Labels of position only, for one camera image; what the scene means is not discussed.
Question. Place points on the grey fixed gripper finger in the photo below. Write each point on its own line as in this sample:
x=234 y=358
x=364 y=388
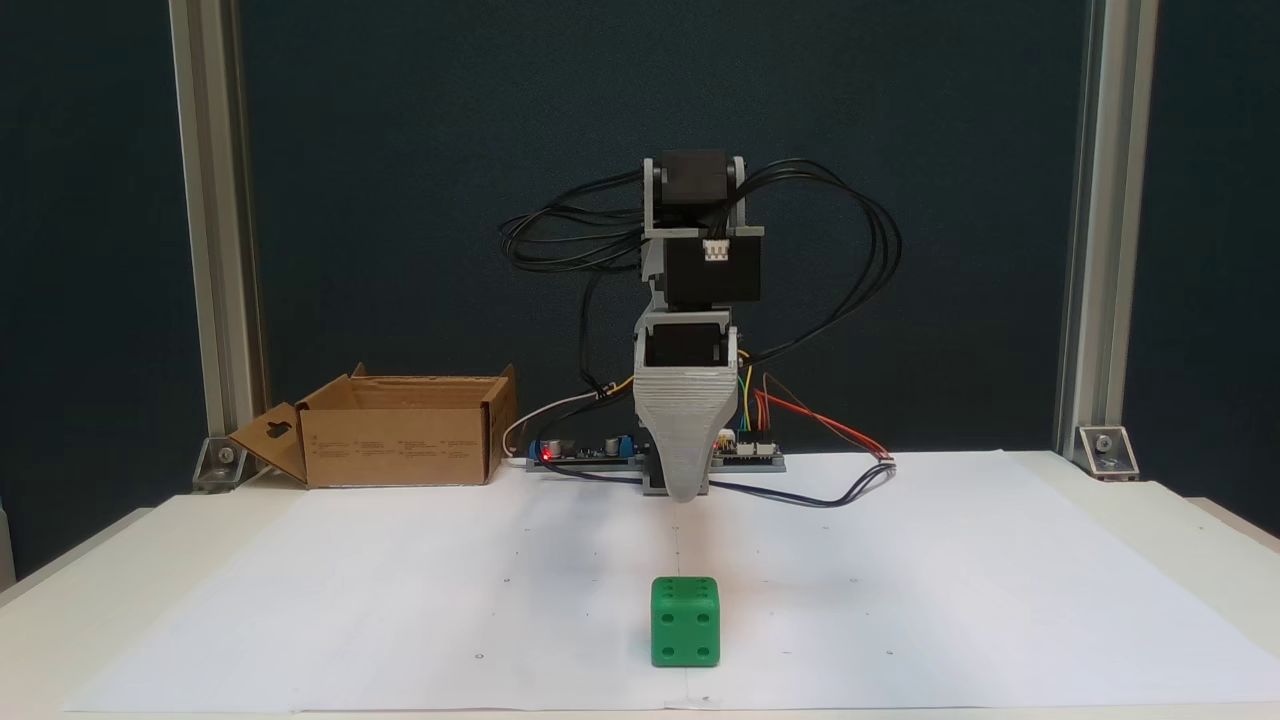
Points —
x=687 y=430

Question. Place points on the green die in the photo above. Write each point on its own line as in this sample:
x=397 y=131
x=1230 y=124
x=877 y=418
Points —
x=685 y=625

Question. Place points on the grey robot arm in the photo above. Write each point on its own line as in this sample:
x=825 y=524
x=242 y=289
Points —
x=712 y=275

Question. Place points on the motor controller circuit board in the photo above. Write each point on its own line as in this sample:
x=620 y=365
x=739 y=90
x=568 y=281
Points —
x=755 y=450

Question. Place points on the grey board mounting plate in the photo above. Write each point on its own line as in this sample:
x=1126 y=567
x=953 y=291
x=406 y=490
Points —
x=760 y=465

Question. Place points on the blue power circuit board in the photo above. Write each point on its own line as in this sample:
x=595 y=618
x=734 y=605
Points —
x=580 y=452

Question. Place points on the brown cardboard box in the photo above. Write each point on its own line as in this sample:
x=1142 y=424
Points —
x=400 y=440

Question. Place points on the white paper sheet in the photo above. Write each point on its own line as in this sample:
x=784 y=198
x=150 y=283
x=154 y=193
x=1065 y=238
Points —
x=400 y=600

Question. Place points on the metal corner bracket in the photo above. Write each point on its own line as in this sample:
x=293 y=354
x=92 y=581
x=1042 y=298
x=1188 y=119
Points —
x=1107 y=450
x=222 y=462

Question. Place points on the aluminium profile post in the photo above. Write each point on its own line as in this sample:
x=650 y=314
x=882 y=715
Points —
x=1105 y=200
x=215 y=200

